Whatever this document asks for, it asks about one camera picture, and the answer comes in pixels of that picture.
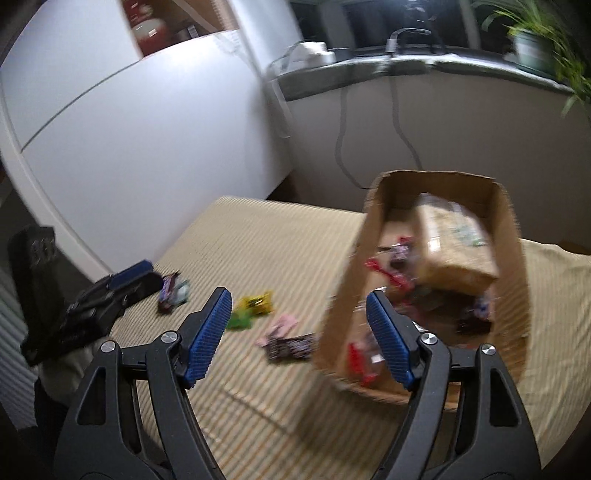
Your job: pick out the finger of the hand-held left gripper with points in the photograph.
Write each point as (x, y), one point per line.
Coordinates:
(134, 272)
(143, 287)

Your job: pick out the red and white vase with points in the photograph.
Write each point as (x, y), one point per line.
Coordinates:
(150, 32)

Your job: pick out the small brown chocolate bar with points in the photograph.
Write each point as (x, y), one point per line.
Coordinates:
(167, 295)

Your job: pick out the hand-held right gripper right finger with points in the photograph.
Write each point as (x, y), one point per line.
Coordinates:
(390, 341)

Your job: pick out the striped beige blanket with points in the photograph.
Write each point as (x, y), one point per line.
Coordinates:
(277, 406)

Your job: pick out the yellow candy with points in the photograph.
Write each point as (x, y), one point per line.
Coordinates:
(256, 302)

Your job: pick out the white wardrobe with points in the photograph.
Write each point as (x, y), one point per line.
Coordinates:
(138, 138)

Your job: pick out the dark brown chocolate bar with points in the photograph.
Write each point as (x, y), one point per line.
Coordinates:
(291, 348)

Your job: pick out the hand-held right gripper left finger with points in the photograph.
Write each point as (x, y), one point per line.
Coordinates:
(207, 337)

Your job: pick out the clear packet of dark plums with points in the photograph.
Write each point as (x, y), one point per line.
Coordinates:
(388, 270)
(362, 362)

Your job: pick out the wooden shelf niche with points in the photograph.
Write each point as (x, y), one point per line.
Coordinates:
(203, 14)

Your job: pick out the clear-wrapped bread packet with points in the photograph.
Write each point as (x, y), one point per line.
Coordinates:
(457, 258)

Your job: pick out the bright green candy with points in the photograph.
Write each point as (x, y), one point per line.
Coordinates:
(240, 319)

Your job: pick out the pink snack packet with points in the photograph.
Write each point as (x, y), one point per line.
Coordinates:
(279, 328)

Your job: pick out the brown cardboard box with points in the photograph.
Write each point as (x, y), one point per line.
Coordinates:
(344, 323)

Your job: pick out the white power strip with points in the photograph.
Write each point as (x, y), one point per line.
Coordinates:
(311, 53)

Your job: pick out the grey window sill mat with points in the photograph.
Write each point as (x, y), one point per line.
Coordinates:
(415, 67)

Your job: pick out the potted spider plant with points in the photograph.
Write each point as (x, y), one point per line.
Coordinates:
(531, 46)

